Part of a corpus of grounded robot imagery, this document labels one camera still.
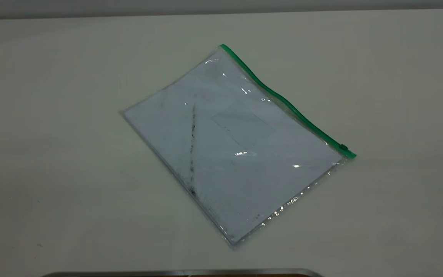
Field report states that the clear zip bag green strip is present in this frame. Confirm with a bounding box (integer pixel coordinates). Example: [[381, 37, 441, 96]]
[[121, 43, 357, 250]]

